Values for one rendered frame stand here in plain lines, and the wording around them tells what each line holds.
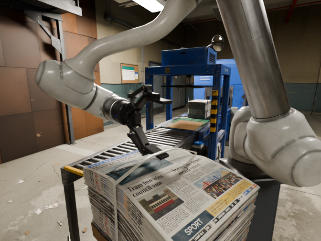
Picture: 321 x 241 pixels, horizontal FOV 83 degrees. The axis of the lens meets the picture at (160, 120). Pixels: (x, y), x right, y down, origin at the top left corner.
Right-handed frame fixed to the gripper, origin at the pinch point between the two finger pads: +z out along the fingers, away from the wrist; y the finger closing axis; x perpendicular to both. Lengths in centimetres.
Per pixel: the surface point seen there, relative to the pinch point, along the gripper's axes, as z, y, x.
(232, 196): 17.8, 11.2, -4.8
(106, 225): -5.7, 26.4, 13.6
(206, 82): -224, 14, -337
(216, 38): -81, -46, -142
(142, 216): 10.5, 11.0, 13.7
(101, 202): -7.5, 20.1, 13.8
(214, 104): -73, 20, -140
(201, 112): -132, 48, -201
